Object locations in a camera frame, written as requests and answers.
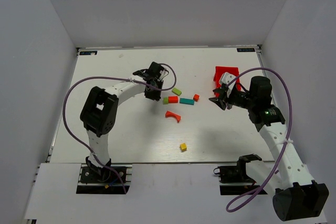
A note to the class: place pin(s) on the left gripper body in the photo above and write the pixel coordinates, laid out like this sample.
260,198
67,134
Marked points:
153,94

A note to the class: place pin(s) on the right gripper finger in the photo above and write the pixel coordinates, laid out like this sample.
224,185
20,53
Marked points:
219,102
219,92

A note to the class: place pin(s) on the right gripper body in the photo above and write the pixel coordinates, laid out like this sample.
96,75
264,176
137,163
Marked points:
224,97

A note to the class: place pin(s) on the red plastic bin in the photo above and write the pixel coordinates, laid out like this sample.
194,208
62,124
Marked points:
221,70

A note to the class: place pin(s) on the green cube block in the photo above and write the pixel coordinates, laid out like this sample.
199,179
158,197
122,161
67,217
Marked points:
165,100

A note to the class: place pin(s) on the green rectangular block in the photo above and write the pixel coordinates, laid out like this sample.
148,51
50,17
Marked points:
176,91

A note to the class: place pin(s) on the small red cube block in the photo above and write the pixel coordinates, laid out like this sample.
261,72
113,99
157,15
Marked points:
196,97

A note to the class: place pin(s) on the orange rectangular block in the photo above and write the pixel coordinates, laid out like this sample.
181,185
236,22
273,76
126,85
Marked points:
173,99

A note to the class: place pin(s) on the teal long block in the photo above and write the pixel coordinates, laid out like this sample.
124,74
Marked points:
187,101

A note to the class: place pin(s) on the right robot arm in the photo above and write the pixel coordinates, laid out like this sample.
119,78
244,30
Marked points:
295,193

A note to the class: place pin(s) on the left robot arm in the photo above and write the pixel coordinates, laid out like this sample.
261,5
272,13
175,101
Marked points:
100,111

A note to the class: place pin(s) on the red arch block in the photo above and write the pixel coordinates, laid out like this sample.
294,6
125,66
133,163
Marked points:
170,114

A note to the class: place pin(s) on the yellow cube block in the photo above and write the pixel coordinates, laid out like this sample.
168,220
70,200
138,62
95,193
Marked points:
183,147

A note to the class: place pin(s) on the right corner label sticker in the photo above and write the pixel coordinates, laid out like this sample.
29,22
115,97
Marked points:
245,49

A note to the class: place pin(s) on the corner label sticker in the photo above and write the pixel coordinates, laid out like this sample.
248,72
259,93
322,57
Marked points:
245,49
88,52

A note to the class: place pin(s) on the left corner label sticker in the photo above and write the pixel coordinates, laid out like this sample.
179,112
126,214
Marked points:
88,52

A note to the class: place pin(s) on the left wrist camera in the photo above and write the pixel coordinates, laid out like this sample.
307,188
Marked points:
164,74

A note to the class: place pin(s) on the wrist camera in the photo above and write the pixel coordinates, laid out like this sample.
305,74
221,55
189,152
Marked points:
226,78
164,74

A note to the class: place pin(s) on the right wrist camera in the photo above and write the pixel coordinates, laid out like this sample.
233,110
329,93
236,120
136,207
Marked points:
226,78

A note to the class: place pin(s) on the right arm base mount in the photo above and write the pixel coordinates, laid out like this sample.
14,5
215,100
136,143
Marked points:
232,182

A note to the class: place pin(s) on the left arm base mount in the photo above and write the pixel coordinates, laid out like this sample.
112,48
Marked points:
90,183

